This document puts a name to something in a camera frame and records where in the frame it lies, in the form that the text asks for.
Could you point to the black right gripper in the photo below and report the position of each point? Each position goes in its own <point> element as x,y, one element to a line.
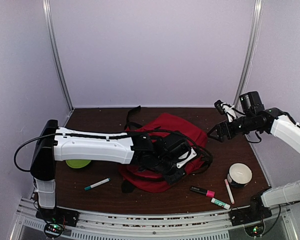
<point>220,128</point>

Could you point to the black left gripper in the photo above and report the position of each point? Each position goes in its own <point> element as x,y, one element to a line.
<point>171,179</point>

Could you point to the red student backpack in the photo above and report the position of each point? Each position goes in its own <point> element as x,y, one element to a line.
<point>171,136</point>

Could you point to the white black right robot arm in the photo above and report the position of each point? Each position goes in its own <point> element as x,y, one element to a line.
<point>274,137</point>

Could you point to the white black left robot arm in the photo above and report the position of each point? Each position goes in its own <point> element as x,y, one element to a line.
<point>57,144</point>

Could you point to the pink black highlighter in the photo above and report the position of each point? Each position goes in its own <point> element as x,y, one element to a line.
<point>202,191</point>

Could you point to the green white glue stick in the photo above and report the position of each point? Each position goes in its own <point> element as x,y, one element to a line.
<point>220,203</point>

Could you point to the white dark bowl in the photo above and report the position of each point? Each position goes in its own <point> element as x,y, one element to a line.
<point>239,175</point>

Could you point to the pink white pen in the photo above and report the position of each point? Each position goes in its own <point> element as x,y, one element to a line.
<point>229,192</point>

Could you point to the teal white marker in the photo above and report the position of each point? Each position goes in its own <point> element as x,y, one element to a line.
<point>99,183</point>

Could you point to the green plate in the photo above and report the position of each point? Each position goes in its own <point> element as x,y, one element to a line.
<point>77,163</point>

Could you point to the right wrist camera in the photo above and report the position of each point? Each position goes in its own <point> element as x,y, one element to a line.
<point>226,109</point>

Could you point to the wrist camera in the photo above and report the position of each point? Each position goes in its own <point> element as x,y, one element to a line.
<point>185,158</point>
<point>226,109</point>

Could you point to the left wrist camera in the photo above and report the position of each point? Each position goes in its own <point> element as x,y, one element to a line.
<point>185,158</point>

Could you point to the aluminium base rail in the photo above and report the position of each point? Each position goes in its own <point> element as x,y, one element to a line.
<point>211,225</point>

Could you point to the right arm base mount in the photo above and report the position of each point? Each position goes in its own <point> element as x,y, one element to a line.
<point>247,215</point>

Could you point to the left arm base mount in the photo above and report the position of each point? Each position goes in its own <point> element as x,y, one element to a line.
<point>58,215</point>

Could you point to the right aluminium corner post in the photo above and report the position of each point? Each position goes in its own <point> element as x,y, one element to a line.
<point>251,47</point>

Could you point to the aluminium corner post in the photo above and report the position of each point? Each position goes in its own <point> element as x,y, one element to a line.
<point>46,4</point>
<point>251,47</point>

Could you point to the left aluminium corner post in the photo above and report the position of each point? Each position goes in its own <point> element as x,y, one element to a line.
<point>46,4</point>

